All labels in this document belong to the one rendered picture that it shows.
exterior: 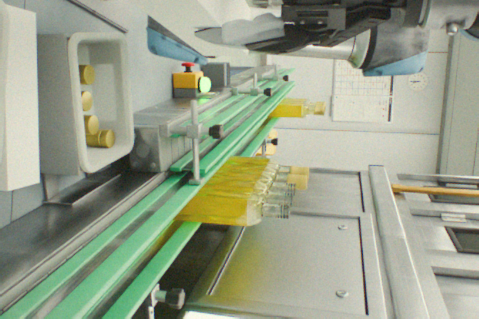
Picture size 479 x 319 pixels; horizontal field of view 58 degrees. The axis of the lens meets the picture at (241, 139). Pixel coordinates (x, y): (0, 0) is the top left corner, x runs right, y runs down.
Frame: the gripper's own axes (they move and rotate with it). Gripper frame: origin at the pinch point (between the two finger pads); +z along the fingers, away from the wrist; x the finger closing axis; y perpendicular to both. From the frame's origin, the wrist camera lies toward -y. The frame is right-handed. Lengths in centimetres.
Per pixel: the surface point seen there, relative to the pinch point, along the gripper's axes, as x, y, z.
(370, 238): 34, -60, -21
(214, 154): 17, -53, 14
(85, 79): 4.8, -21.6, 27.9
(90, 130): 13.2, -24.0, 27.9
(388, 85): -92, -628, -79
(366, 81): -98, -626, -47
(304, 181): 21, -56, -6
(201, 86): -3, -76, 26
